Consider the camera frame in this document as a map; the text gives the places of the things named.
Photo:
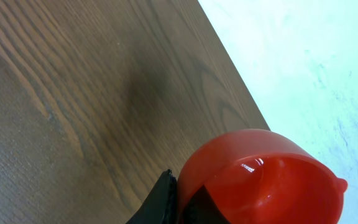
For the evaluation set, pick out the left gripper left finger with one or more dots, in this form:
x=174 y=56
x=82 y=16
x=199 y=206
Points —
x=160 y=206

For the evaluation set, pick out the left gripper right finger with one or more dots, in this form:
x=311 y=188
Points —
x=201 y=209

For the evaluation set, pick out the red plastic measuring scoop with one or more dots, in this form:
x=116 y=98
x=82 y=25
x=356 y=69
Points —
x=258 y=176

